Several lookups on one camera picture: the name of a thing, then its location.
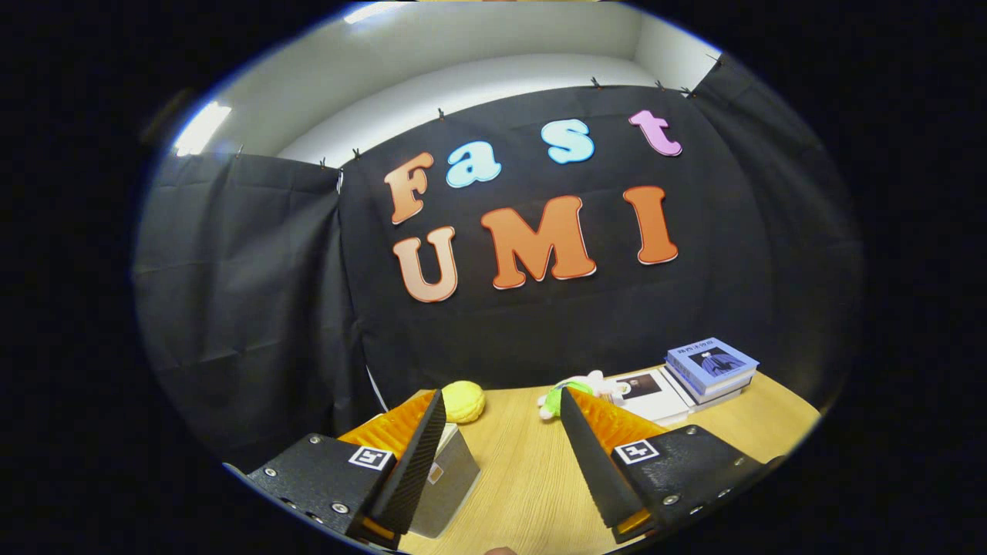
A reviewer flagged white book with dark photo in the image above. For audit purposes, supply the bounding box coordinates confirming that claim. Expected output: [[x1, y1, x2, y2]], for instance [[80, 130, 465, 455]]
[[609, 368, 691, 427]]

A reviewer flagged green and pink plush toy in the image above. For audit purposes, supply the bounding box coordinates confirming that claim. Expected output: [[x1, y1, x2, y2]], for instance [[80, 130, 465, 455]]
[[537, 370, 627, 421]]

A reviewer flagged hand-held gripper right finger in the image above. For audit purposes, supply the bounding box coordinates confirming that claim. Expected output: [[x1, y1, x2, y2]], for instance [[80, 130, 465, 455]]
[[559, 385, 786, 545]]

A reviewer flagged grey fabric storage box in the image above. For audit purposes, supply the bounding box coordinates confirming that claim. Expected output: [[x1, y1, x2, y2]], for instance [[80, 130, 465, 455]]
[[407, 420, 481, 540]]

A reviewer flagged long ceiling light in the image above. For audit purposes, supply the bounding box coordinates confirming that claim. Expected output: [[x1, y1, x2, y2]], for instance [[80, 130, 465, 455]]
[[343, 2, 417, 25], [173, 102, 232, 157]]

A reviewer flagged black backdrop cloth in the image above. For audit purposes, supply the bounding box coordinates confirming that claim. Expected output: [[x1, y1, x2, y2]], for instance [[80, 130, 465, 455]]
[[133, 52, 864, 471]]

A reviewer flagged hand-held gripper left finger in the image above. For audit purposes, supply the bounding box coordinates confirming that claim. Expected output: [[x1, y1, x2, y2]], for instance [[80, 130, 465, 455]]
[[222, 388, 448, 550]]

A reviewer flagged blue cover book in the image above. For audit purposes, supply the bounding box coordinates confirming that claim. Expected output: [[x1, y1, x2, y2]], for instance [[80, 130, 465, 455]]
[[665, 336, 760, 390], [665, 366, 756, 399]]

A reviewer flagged yellow walnut-shaped toy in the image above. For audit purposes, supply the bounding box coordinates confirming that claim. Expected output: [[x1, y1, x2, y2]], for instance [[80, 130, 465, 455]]
[[441, 380, 487, 425]]

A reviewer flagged row of small black clips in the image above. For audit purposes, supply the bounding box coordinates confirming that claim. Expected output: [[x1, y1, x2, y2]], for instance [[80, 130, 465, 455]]
[[235, 52, 726, 172]]

